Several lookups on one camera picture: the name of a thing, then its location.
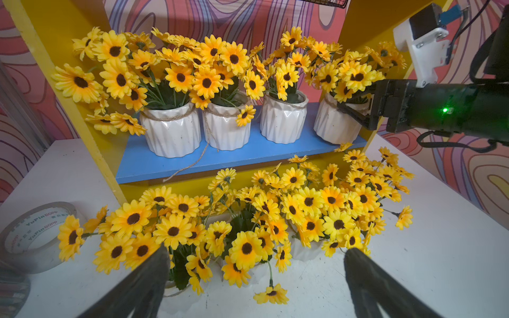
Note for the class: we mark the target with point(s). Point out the white tape roll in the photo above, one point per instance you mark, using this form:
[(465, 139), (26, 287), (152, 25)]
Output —
[(30, 243)]

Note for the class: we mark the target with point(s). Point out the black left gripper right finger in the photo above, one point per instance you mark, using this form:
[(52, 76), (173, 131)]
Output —
[(374, 291)]

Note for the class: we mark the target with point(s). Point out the sunflower pot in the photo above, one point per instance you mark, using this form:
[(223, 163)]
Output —
[(132, 74), (223, 79), (328, 214), (257, 232), (180, 226), (346, 83), (284, 108), (370, 183)]

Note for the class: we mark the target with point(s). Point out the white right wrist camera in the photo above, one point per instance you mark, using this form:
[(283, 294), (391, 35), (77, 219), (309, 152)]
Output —
[(424, 36)]

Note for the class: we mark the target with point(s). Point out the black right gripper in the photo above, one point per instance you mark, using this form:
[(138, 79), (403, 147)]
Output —
[(479, 110)]

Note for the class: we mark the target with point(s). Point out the clear cup of pencils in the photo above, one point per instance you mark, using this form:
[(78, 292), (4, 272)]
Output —
[(15, 289)]

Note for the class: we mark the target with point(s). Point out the yellow pink blue wooden shelf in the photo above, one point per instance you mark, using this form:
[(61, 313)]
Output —
[(36, 35)]

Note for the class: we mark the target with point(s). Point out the black wire basket back wall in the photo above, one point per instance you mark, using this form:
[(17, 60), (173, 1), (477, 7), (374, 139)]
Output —
[(342, 4)]

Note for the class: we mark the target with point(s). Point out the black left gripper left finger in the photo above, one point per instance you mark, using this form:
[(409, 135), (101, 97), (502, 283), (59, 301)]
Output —
[(139, 294)]

